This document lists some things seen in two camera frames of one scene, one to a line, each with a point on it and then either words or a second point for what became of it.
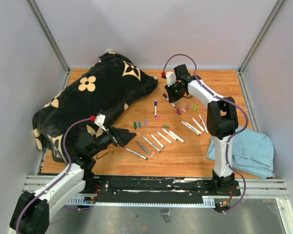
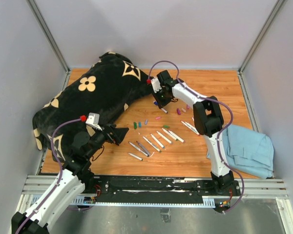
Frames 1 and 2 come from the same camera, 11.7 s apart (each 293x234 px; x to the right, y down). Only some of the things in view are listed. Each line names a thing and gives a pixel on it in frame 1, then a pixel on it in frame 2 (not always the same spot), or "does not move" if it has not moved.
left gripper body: (112, 135) does not move
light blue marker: (157, 141) does not move
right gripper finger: (166, 87) -> (158, 102)
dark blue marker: (136, 153) -> (136, 146)
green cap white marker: (169, 134) does not move
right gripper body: (175, 91) -> (162, 97)
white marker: (164, 137) does not move
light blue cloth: (252, 152) does not move
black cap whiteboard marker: (172, 103) -> (135, 156)
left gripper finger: (122, 131) does not move
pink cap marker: (176, 136) does not move
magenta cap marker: (192, 128) does not move
